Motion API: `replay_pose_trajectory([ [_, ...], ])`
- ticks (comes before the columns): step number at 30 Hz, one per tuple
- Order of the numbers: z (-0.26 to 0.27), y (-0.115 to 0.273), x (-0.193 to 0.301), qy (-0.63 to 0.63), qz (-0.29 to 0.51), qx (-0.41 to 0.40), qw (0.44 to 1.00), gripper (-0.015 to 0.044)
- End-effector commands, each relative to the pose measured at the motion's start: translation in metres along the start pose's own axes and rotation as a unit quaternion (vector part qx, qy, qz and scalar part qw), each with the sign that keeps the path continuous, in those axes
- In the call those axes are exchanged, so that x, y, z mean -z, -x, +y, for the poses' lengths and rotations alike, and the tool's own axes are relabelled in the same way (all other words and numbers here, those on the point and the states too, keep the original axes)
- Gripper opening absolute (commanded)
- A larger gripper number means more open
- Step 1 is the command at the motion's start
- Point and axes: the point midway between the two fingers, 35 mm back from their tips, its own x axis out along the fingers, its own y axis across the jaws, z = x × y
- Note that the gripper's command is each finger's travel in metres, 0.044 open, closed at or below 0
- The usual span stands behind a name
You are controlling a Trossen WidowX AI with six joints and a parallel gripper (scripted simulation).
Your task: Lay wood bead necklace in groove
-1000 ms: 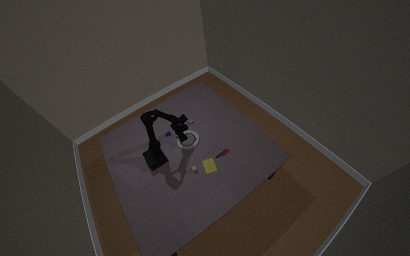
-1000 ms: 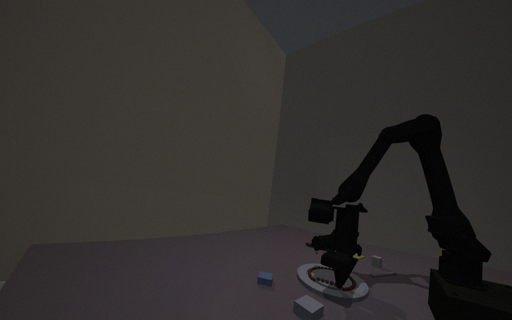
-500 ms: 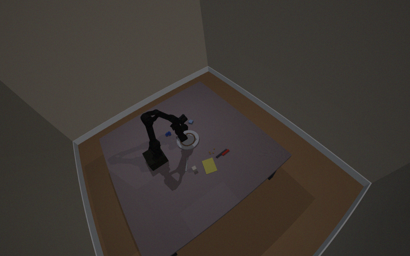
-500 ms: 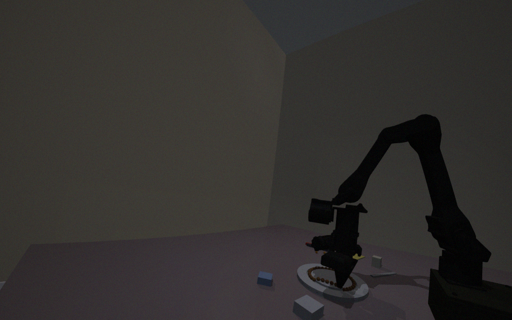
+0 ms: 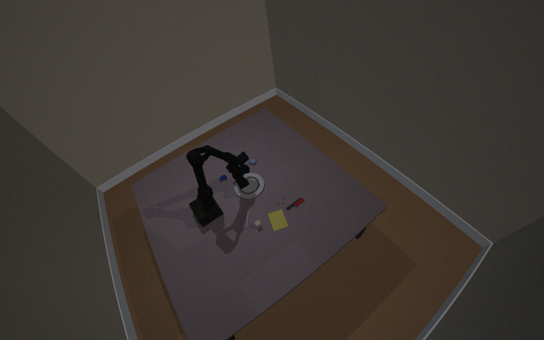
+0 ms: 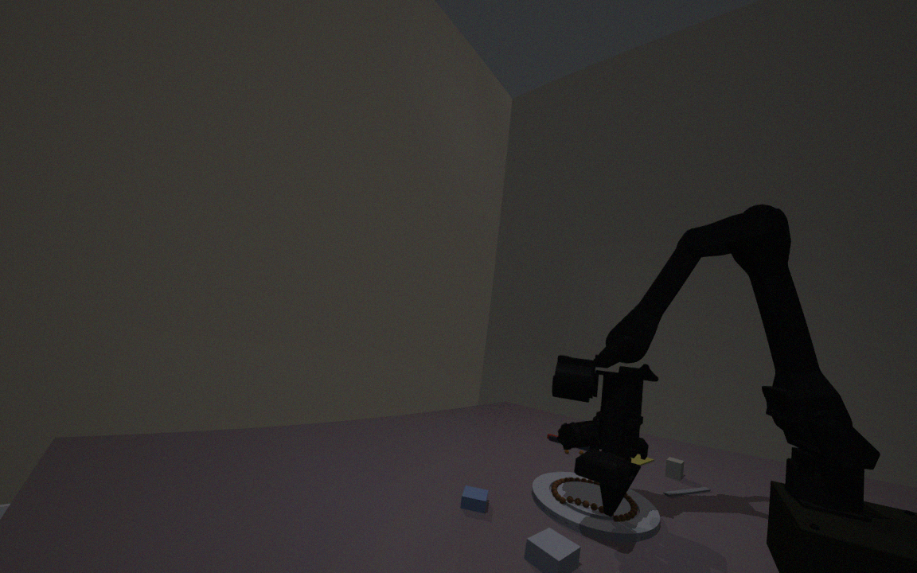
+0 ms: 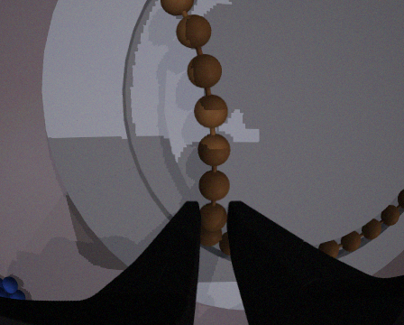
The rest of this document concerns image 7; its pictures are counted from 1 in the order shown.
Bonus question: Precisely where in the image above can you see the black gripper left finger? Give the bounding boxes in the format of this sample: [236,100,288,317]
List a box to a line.
[0,201,201,325]

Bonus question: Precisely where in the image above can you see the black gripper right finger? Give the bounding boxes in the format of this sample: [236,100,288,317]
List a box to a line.
[227,201,404,325]

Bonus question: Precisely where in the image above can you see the grey round tray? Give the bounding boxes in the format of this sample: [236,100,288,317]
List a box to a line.
[42,0,404,311]

